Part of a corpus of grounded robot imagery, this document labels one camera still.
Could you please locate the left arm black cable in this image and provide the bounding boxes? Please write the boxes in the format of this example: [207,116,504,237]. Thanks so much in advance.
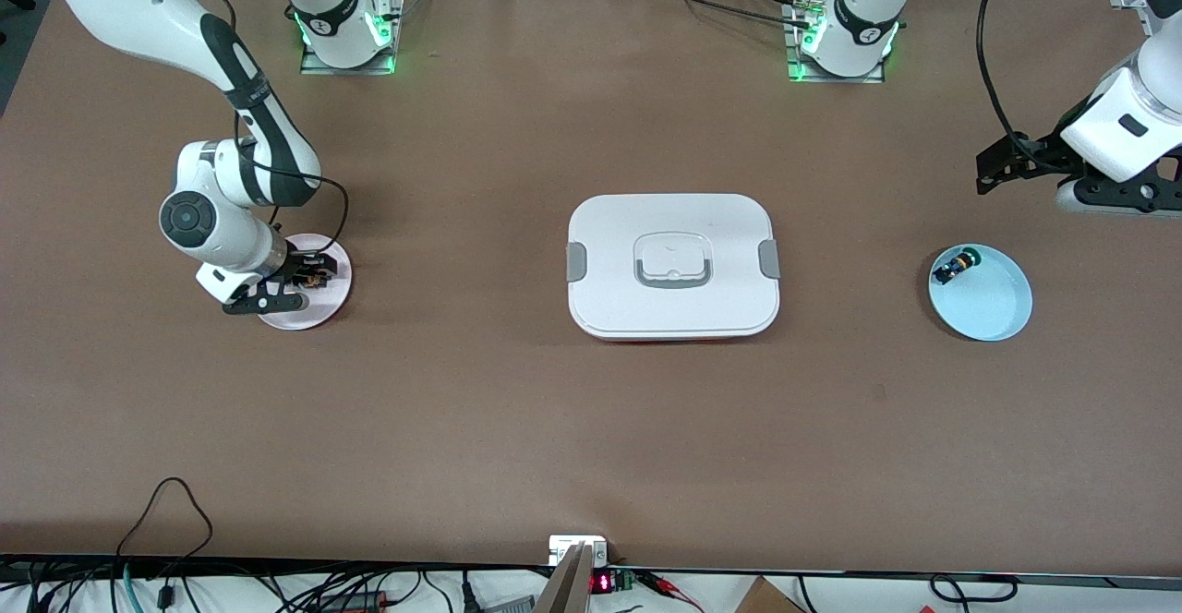
[975,0,1049,175]

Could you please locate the black oval coiled cable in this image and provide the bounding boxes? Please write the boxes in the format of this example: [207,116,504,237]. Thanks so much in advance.
[928,574,1019,605]

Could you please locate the long black base cable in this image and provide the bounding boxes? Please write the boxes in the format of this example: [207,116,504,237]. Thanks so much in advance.
[637,0,818,28]

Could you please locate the grey metal bar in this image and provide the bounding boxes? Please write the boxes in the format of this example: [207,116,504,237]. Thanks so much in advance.
[534,544,595,613]

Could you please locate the green push-button switch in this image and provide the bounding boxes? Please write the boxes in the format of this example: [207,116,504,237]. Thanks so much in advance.
[932,247,983,286]

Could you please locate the light blue round plate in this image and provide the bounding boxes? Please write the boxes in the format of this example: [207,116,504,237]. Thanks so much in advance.
[927,243,1033,343]

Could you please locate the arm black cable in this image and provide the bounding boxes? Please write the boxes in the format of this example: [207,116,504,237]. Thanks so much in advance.
[171,0,352,258]
[975,0,1049,175]

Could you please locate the red clip leads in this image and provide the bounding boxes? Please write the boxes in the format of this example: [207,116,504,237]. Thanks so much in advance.
[637,571,705,612]

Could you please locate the black orange adapter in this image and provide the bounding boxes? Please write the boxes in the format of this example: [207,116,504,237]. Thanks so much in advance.
[319,590,389,613]

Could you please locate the white lidded box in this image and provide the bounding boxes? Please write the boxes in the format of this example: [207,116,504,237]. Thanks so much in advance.
[565,193,782,343]

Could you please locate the black looped cable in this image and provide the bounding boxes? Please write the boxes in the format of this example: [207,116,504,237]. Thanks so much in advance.
[115,476,215,586]

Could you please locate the brown cardboard piece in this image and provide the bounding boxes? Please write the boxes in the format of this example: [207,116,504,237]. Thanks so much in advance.
[734,576,806,613]

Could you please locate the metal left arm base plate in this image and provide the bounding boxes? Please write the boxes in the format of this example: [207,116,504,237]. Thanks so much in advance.
[785,4,886,85]

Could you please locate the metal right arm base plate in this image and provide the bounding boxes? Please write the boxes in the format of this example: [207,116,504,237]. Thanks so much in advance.
[300,0,405,76]

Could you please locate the pink round plate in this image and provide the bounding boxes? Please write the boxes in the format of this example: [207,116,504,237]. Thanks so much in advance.
[256,233,354,331]

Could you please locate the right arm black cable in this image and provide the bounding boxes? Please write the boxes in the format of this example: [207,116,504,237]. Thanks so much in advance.
[171,0,352,258]

